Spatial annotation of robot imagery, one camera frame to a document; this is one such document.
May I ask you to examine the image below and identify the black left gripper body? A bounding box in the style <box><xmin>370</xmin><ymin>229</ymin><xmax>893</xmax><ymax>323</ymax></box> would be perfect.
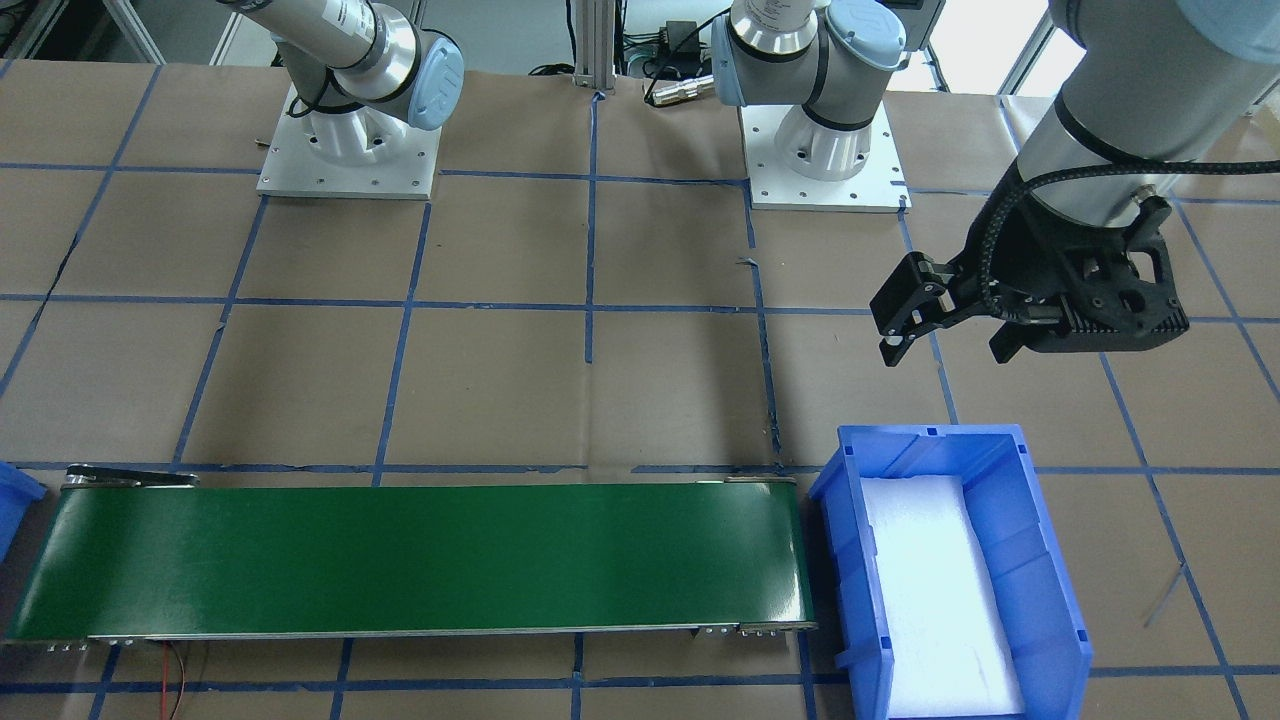
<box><xmin>989</xmin><ymin>193</ymin><xmax>1190</xmax><ymax>354</ymax></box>

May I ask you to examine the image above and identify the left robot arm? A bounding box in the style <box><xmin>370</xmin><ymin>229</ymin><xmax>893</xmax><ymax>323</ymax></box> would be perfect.
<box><xmin>710</xmin><ymin>1</ymin><xmax>1277</xmax><ymax>366</ymax></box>

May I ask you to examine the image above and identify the blue plastic bin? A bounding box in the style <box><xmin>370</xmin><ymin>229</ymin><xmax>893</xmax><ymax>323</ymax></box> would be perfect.
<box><xmin>810</xmin><ymin>424</ymin><xmax>1093</xmax><ymax>719</ymax></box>
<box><xmin>0</xmin><ymin>462</ymin><xmax>47</xmax><ymax>560</ymax></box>

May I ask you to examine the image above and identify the white foam in bin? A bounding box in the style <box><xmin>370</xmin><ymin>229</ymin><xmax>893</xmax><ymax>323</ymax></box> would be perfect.
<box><xmin>863</xmin><ymin>475</ymin><xmax>1025</xmax><ymax>719</ymax></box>

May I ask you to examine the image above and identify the silver connector plug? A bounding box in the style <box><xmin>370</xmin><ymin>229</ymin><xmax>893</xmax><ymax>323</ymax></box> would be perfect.
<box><xmin>646</xmin><ymin>76</ymin><xmax>716</xmax><ymax>108</ymax></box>

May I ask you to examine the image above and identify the black power adapter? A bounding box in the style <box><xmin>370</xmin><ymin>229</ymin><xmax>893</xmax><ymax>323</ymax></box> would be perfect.
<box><xmin>658</xmin><ymin>20</ymin><xmax>701</xmax><ymax>61</ymax></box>

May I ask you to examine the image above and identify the green conveyor belt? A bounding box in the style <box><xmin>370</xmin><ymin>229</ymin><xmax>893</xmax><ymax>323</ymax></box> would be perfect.
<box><xmin>6</xmin><ymin>480</ymin><xmax>817</xmax><ymax>643</ymax></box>

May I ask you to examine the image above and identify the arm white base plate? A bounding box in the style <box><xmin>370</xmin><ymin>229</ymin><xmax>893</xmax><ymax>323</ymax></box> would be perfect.
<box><xmin>256</xmin><ymin>87</ymin><xmax>442</xmax><ymax>201</ymax></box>
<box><xmin>740</xmin><ymin>105</ymin><xmax>913</xmax><ymax>213</ymax></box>

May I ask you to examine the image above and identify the aluminium profile post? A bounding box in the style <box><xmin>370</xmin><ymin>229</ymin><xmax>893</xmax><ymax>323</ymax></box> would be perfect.
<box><xmin>568</xmin><ymin>1</ymin><xmax>621</xmax><ymax>95</ymax></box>

